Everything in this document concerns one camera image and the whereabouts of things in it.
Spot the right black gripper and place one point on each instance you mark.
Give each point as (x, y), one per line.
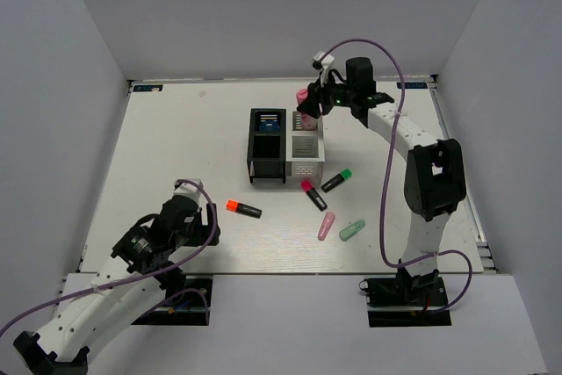
(317, 94)

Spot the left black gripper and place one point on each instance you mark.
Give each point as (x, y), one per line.
(204, 230)

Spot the pink cap glitter bottle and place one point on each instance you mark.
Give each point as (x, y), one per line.
(307, 122)

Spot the blue ink jar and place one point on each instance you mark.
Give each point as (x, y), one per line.
(269, 126)

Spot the orange cap black highlighter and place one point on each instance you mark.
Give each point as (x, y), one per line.
(243, 209)

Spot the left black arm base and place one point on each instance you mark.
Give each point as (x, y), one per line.
(191, 309)

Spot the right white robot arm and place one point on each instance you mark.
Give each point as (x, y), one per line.
(434, 181)

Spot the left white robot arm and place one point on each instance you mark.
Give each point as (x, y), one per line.
(137, 278)

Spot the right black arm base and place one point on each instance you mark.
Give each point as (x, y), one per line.
(389, 307)

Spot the white slotted organizer box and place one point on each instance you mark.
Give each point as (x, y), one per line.
(305, 150)

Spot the black slotted organizer box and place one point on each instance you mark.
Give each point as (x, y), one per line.
(266, 151)

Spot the green cap black highlighter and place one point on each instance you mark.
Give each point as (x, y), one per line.
(336, 180)

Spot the red cap black highlighter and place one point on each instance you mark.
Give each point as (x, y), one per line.
(313, 195)

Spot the right blue corner label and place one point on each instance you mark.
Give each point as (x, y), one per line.
(412, 86)

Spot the blue corner label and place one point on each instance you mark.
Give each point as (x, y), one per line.
(147, 87)
(412, 86)

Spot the pink correction tape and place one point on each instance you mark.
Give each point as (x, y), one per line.
(325, 226)

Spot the green correction tape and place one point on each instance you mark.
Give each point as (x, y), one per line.
(351, 230)

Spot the left blue corner label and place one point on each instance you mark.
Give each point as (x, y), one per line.
(147, 87)

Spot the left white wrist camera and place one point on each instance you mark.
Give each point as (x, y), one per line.
(188, 188)

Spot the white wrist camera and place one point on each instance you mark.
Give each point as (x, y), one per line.
(188, 188)
(323, 63)

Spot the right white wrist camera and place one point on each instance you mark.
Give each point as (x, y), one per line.
(323, 63)

